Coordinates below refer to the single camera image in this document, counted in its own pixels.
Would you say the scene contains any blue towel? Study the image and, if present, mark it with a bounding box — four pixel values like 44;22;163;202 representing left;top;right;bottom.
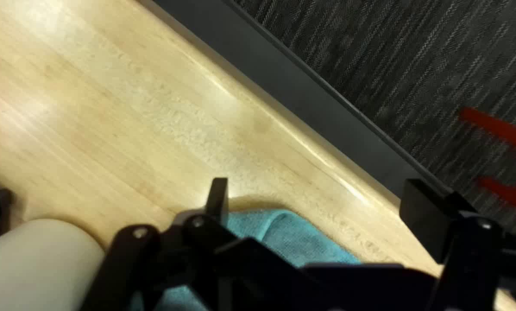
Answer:
129;207;362;311

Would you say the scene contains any white cup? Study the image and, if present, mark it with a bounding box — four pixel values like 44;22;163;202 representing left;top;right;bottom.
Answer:
0;215;106;311

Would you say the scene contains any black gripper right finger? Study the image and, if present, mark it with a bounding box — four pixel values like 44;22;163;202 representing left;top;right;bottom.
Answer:
398;177;516;311

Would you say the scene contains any orange stool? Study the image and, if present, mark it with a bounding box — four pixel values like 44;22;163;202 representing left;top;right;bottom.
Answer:
457;105;516;217

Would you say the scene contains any black metal table frame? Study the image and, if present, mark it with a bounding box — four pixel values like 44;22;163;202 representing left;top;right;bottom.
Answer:
146;0;451;200

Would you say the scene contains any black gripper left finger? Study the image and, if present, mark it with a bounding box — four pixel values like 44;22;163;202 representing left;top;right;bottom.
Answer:
80;176;305;311

